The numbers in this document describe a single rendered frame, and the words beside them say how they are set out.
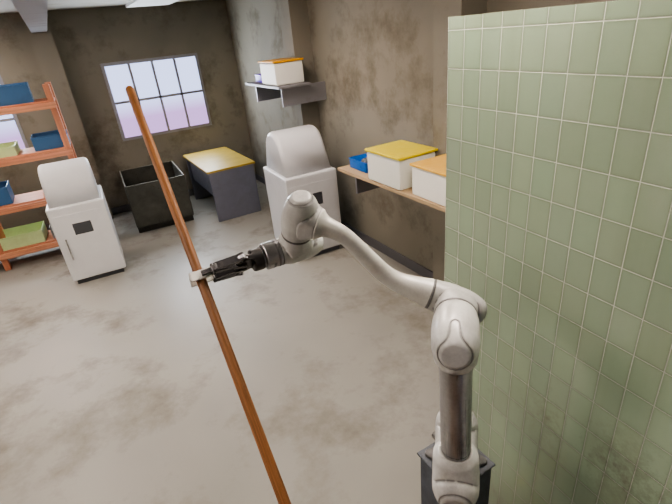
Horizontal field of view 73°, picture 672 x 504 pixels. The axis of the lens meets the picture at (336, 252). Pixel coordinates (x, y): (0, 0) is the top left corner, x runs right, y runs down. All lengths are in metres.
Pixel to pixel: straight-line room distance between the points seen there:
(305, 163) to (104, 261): 2.86
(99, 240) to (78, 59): 3.35
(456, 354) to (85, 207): 5.42
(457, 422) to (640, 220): 0.85
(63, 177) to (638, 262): 5.81
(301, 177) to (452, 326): 4.25
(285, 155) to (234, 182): 2.12
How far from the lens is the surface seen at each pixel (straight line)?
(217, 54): 9.01
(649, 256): 1.72
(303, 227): 1.36
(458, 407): 1.52
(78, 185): 6.30
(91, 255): 6.43
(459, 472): 1.70
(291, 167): 5.43
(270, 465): 1.34
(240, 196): 7.48
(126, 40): 8.70
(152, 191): 7.48
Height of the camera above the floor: 2.61
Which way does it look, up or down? 26 degrees down
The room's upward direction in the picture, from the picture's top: 6 degrees counter-clockwise
